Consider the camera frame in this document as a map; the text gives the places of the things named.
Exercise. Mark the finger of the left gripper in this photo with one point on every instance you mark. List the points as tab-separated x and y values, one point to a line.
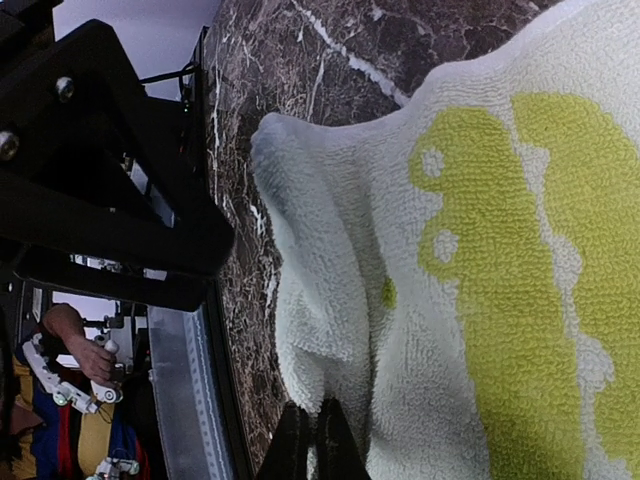
95	198

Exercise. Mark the white slotted cable duct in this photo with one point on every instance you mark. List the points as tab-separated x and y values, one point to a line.
195	443

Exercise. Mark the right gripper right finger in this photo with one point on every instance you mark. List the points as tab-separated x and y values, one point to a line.
338	457

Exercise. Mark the yellow green patterned towel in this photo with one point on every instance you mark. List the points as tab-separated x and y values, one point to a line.
463	274

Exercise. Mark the operator bare hand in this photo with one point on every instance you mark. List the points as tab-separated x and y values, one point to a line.
95	362

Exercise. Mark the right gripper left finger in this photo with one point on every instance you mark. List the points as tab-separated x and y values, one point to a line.
286	457

